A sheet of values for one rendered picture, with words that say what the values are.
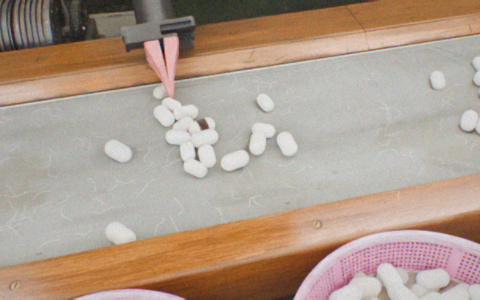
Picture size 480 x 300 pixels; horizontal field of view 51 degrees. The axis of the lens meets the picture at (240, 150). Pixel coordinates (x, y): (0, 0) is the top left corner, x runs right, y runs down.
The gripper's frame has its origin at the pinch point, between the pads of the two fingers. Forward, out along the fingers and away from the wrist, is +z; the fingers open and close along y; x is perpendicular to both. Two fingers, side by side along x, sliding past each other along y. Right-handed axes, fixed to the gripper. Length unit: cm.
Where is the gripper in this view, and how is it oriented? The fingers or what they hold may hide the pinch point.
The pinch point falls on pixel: (170, 91)
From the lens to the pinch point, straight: 71.7
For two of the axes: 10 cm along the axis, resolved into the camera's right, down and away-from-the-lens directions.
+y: 9.7, -1.9, 1.5
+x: -1.2, 1.5, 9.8
